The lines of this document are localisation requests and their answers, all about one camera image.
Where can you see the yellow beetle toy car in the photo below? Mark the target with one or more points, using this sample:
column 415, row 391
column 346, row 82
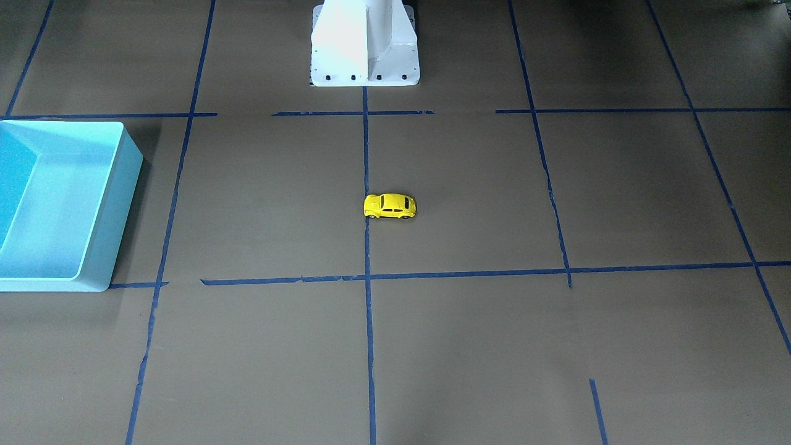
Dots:
column 389, row 206

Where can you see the light blue plastic bin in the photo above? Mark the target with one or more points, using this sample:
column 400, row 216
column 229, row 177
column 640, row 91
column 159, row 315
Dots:
column 67, row 188

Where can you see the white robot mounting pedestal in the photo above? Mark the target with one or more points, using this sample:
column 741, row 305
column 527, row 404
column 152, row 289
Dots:
column 364, row 44

